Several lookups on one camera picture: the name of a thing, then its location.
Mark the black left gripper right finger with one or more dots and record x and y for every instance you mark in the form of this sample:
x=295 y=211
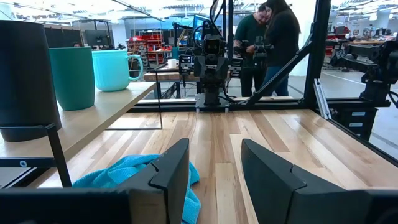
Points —
x=280 y=193

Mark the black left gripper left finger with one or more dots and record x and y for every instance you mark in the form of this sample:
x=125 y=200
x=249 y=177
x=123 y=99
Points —
x=168 y=186

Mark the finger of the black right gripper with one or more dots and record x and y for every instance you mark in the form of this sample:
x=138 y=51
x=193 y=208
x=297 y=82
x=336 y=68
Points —
x=223 y=68
x=199 y=67

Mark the light turquoise mug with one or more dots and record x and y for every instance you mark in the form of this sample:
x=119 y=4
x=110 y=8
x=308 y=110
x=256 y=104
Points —
x=110 y=71

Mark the dark teal cup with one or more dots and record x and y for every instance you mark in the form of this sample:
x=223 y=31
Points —
x=73 y=81

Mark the black cup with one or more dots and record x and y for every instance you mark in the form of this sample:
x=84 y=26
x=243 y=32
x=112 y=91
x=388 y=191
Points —
x=25 y=81

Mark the black background robot arm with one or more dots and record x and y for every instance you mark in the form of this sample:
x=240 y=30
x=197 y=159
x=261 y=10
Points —
x=379 y=68

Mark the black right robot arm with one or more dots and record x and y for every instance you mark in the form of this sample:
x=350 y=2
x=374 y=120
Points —
x=212 y=90

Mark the white background cup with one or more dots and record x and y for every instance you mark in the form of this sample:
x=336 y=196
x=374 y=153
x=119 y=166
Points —
x=172 y=63

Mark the wooden background table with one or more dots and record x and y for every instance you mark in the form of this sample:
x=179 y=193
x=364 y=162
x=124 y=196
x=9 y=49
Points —
x=168 y=76

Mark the person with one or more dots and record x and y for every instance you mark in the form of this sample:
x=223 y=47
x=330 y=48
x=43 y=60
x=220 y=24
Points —
x=248 y=34
x=284 y=37

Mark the blue cloth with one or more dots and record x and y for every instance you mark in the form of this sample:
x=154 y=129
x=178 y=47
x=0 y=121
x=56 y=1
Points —
x=124 y=169

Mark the red storage shelves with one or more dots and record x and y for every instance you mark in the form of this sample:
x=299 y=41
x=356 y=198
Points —
x=152 y=46

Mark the black drawer cabinet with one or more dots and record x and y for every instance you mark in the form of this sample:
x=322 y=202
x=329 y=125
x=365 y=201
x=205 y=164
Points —
x=356 y=123

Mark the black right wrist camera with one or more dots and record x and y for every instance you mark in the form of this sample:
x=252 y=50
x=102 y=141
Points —
x=214 y=46

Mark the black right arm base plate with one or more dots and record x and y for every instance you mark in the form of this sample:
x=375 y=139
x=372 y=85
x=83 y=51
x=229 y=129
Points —
x=212 y=107

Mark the black aluminium table frame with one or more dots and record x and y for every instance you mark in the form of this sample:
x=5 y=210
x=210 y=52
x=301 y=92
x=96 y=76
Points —
x=317 y=46

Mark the wooden shelf black metal frame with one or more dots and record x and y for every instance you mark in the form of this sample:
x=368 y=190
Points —
x=93 y=115

